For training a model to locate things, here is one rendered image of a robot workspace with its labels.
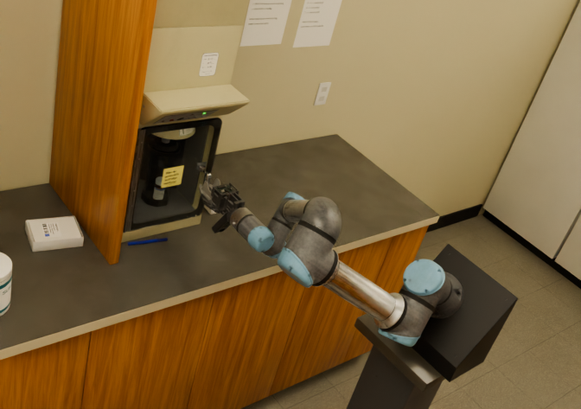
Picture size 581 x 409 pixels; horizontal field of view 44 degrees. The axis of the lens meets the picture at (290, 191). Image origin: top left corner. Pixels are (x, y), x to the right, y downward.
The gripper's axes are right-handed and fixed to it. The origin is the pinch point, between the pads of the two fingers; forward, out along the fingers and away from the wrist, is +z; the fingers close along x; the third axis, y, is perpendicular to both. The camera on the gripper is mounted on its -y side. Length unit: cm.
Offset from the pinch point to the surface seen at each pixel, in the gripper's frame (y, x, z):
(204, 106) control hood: 36.8, 10.7, -6.8
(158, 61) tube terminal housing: 47, 21, 5
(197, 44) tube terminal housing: 51, 9, 5
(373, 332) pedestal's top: -21, -28, -66
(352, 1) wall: 43, -98, 47
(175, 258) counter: -19.9, 13.8, -8.7
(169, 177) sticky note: 4.7, 12.1, 3.6
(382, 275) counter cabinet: -53, -88, -22
